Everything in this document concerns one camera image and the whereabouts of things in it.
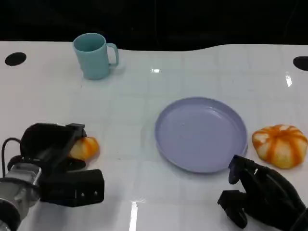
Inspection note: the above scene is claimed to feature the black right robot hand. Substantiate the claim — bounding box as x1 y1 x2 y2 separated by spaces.
217 154 308 229

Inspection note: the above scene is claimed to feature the lilac plate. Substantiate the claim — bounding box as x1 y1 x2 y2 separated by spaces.
154 97 248 174

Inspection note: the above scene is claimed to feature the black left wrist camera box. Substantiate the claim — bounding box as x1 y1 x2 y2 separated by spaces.
39 168 105 208

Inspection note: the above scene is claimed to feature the orange and white bread roll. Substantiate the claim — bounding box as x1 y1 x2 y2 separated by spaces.
252 124 308 169
68 136 100 161

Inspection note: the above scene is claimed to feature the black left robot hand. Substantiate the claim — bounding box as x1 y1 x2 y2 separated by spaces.
20 122 88 171

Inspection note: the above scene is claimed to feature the pale green mug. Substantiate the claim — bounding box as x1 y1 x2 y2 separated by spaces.
73 33 119 80

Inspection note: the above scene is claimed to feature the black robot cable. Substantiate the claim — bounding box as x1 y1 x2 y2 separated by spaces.
0 137 23 179

